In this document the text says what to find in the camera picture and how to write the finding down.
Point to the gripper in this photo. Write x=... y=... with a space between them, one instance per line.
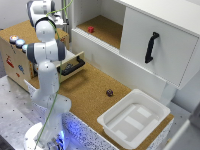
x=61 y=22

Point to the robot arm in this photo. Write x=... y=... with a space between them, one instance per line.
x=46 y=76

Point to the pink block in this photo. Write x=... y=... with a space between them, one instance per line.
x=90 y=29

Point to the green button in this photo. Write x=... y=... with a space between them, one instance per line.
x=24 y=48

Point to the blue button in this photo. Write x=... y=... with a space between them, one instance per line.
x=20 y=42

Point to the red button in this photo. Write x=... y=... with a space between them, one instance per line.
x=14 y=39

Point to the wooden drawer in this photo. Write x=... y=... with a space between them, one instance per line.
x=71 y=75

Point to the white cabinet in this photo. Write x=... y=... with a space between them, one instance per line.
x=110 y=63

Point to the wooden drawer box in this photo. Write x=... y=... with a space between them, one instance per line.
x=13 y=66

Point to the purple block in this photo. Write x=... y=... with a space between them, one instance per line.
x=109 y=92

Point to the white sliding door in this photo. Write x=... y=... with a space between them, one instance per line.
x=173 y=50

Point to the white plastic box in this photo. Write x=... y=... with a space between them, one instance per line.
x=133 y=120

